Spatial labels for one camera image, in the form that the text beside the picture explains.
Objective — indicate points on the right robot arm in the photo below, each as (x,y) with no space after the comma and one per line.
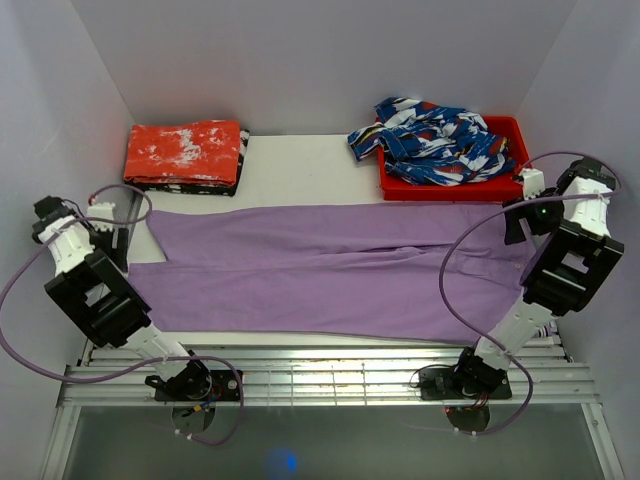
(573,261)

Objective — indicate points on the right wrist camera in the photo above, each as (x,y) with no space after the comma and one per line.
(532,182)

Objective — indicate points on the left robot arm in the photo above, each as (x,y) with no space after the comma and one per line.
(90,287)

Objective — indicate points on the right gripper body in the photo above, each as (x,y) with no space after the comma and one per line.
(542,217)

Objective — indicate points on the purple trousers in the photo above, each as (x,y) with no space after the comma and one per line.
(405,271)

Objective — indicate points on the blue patterned trousers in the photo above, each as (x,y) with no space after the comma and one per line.
(429,144)

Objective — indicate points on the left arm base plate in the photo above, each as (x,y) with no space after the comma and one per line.
(223,387)

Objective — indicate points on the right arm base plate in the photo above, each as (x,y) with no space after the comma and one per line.
(439,382)

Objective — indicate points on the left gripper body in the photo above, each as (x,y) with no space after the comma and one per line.
(105,239)

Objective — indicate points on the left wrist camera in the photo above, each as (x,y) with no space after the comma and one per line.
(102,215)

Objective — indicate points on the red plastic bin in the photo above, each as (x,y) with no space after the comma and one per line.
(497,190)

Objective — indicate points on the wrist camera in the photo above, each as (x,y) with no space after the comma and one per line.
(102,215)
(532,182)

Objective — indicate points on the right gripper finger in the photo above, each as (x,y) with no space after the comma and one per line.
(514,233)
(514,205)

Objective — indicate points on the aluminium frame rail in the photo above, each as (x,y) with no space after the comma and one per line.
(366,375)

